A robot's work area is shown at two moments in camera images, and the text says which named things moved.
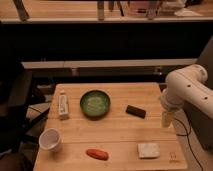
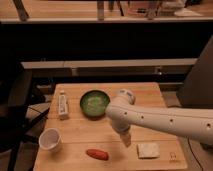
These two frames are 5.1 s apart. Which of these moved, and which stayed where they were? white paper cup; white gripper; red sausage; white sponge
Moved: white gripper
Stayed: white sponge; white paper cup; red sausage
